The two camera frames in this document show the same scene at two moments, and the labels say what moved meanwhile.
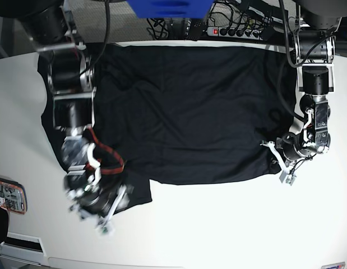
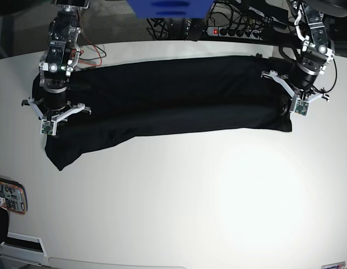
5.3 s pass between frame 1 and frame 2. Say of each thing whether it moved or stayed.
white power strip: stayed
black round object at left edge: stayed
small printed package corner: stayed
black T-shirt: moved
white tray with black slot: stayed
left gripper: moved
